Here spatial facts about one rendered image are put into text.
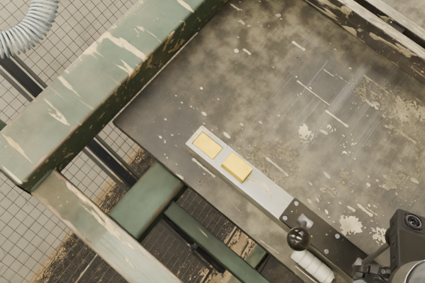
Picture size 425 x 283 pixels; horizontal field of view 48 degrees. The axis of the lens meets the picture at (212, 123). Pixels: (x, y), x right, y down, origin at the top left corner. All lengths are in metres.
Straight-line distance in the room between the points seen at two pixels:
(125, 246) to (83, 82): 0.30
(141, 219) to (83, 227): 0.13
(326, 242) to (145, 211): 0.35
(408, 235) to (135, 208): 0.51
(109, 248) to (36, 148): 0.21
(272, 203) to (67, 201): 0.37
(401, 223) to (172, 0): 0.58
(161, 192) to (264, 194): 0.21
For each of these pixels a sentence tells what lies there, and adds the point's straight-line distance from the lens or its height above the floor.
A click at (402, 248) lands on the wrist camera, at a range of 0.68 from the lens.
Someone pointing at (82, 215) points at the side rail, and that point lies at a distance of 0.88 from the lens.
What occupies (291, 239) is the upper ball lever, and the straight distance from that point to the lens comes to 0.77.
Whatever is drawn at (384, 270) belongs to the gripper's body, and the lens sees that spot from 0.69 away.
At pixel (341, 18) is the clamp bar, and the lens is 1.09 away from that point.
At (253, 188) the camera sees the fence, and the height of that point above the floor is 1.55.
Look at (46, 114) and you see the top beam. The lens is 0.90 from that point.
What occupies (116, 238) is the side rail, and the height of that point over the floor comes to 1.66.
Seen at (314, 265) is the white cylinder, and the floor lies 1.41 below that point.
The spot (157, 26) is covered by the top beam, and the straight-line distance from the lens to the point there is 0.94.
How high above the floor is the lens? 2.03
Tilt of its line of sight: 24 degrees down
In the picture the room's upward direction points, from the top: 41 degrees counter-clockwise
